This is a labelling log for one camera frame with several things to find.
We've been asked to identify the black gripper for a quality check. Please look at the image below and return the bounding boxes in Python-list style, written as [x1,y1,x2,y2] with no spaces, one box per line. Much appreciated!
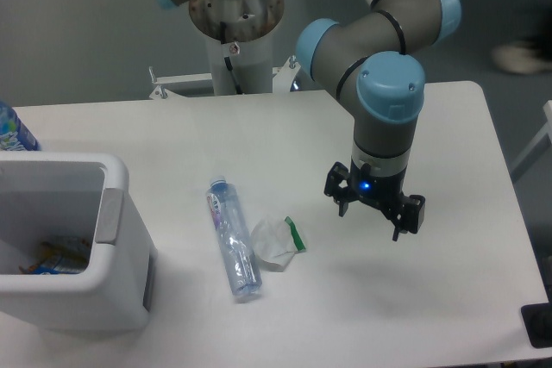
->
[323,161,425,241]

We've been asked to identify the white paper wrapper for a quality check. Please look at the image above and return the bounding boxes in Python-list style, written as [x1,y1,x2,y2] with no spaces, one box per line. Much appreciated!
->
[251,216,307,272]

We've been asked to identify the clear plastic water bottle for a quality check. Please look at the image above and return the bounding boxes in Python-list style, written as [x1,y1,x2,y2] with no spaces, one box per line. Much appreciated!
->
[205,175,262,303]

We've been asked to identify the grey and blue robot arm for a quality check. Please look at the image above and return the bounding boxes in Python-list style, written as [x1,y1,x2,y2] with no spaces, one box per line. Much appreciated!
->
[157,0,461,234]

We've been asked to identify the white plastic trash can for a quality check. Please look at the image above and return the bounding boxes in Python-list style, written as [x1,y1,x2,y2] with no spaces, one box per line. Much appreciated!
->
[1,152,157,331]

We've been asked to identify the black device at table edge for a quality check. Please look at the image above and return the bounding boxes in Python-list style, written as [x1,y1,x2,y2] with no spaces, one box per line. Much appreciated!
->
[521,303,551,349]

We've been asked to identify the colourful snack wrapper in bin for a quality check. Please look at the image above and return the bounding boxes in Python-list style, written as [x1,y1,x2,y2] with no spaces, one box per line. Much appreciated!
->
[18,236,91,275]

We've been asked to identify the blue labelled bottle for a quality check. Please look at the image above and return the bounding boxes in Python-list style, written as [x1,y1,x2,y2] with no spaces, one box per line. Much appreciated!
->
[1,102,41,151]

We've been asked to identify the white frame at right edge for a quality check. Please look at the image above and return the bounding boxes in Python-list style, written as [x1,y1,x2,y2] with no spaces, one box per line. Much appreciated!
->
[510,100,551,183]

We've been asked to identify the black cable on pedestal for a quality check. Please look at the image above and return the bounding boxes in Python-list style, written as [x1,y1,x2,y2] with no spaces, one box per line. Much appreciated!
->
[218,21,243,95]

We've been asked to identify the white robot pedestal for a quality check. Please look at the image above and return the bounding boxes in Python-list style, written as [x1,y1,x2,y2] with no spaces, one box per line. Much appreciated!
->
[149,0,301,99]

